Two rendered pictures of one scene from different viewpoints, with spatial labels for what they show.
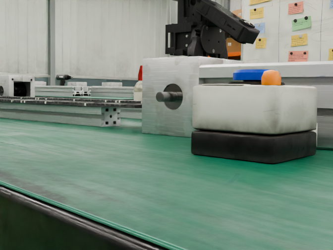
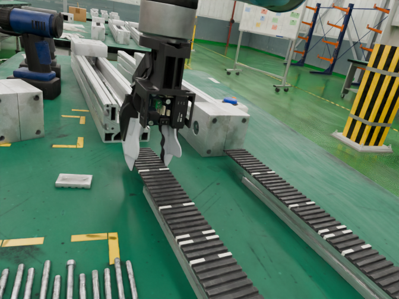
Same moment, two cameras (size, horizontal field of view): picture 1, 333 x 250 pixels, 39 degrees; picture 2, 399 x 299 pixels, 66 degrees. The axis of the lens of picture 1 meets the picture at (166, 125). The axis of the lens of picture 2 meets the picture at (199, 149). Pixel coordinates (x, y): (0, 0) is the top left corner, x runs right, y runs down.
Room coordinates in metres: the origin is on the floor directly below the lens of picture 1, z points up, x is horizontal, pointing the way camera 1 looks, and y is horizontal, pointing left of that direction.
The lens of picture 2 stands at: (1.24, 0.17, 1.05)
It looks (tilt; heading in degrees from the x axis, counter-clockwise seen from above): 23 degrees down; 201
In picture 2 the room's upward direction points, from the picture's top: 10 degrees clockwise
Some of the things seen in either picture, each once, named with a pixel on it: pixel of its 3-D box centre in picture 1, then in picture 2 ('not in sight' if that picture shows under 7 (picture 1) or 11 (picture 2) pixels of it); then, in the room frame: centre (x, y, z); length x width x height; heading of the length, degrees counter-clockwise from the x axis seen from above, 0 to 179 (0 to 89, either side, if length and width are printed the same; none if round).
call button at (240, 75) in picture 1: (256, 81); (230, 101); (0.41, -0.08, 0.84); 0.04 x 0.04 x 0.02
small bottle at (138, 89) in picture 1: (140, 89); not in sight; (1.20, 0.07, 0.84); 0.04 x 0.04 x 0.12
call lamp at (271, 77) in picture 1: (271, 77); not in sight; (0.37, -0.08, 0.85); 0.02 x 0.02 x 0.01
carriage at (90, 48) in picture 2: not in sight; (88, 50); (0.31, -0.69, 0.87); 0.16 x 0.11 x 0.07; 50
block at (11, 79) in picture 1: (9, 91); not in sight; (1.46, 0.48, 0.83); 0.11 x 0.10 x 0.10; 140
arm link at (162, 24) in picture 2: not in sight; (168, 23); (0.85, -0.05, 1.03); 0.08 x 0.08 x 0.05
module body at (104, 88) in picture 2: not in sight; (98, 79); (0.47, -0.50, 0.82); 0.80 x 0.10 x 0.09; 50
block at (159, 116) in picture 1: (187, 96); (221, 128); (0.61, -0.03, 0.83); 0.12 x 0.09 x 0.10; 140
